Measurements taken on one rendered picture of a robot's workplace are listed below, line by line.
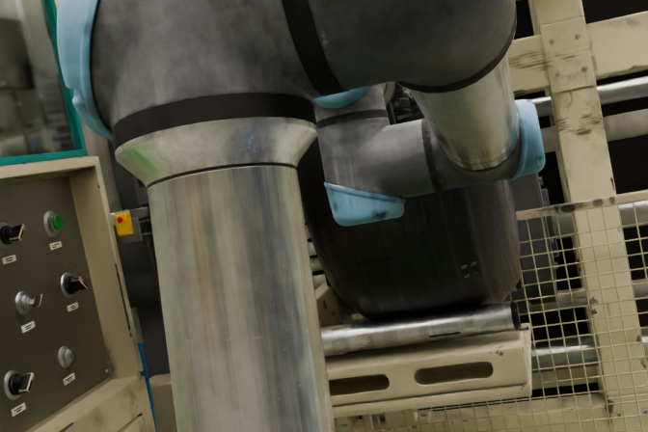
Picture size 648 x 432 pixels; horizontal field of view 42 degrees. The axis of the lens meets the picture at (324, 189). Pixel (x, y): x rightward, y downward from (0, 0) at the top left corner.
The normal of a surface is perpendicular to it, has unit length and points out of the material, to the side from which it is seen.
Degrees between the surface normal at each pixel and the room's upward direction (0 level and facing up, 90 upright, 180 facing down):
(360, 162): 81
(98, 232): 90
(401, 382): 90
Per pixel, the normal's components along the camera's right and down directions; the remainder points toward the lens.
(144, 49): -0.43, -0.05
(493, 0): 0.79, 0.15
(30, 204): 0.95, -0.18
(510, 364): -0.24, 0.10
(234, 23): -0.16, 0.33
